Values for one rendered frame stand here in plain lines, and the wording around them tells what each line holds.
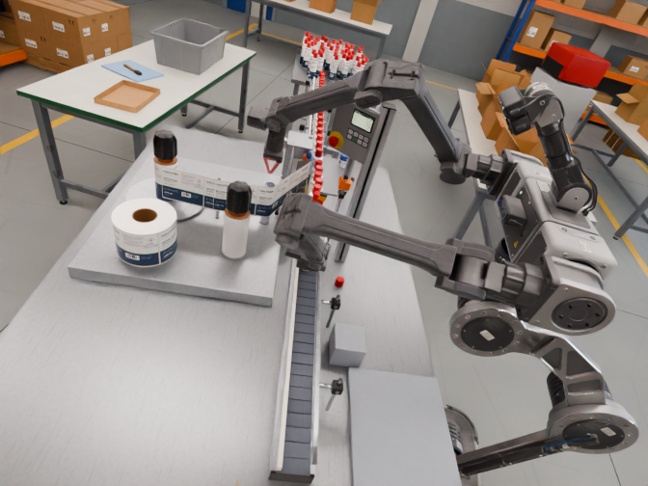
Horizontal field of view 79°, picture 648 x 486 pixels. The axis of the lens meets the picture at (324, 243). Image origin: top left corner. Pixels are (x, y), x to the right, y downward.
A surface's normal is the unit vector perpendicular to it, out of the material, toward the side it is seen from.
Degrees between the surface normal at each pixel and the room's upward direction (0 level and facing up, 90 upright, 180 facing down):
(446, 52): 90
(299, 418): 0
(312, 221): 41
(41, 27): 90
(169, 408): 0
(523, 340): 90
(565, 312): 90
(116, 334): 0
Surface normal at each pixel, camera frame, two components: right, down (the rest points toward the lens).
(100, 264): 0.22, -0.75
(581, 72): -0.01, 0.64
